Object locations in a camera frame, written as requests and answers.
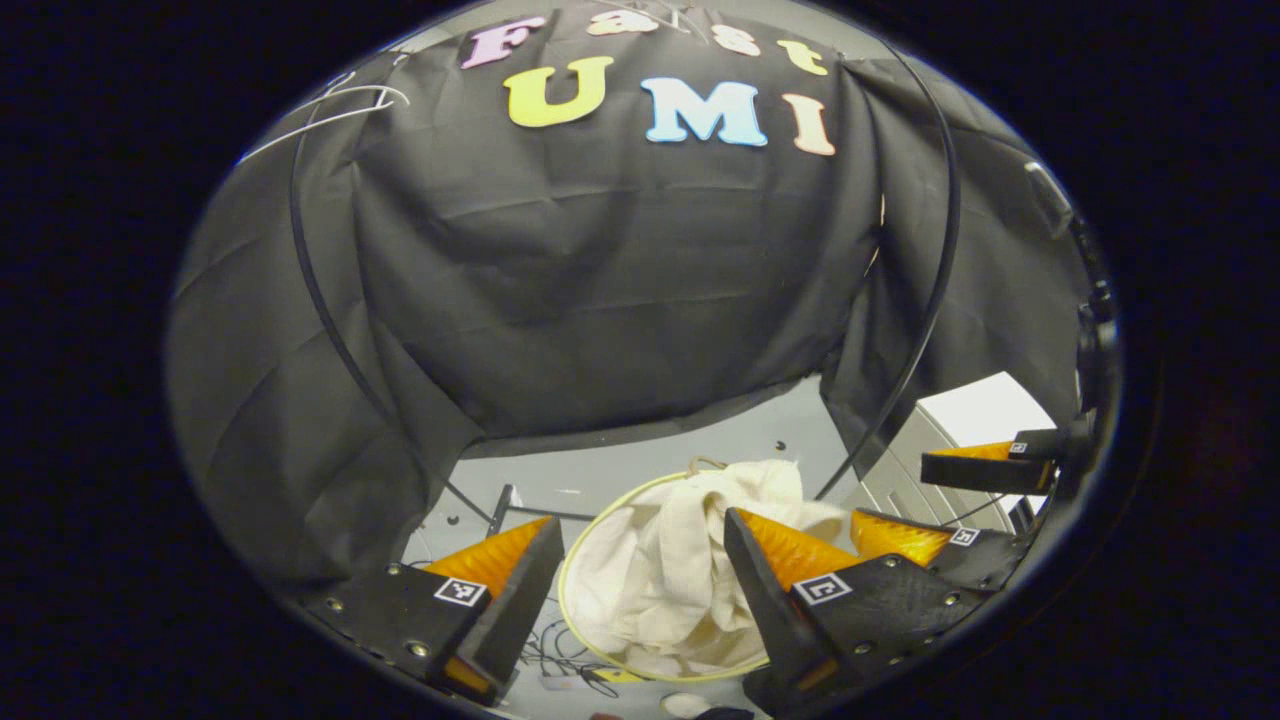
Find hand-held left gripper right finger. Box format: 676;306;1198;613
723;507;986;716

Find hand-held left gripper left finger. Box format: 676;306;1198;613
300;515;566;706

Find white laundry hamper yellow rim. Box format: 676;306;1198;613
557;460;851;686

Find cream shirt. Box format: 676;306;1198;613
590;458;851;676

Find white hanger holding shirt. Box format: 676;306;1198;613
610;3;713;46

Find black metal clothes rack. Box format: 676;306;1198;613
288;40;963;536

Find white empty hanger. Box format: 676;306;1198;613
238;70;413;164

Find white ribbed appliance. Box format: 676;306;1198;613
845;372;1056;536

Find black backdrop cloth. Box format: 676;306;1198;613
165;5;1101;591

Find black floor cables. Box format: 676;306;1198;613
520;620;623;701

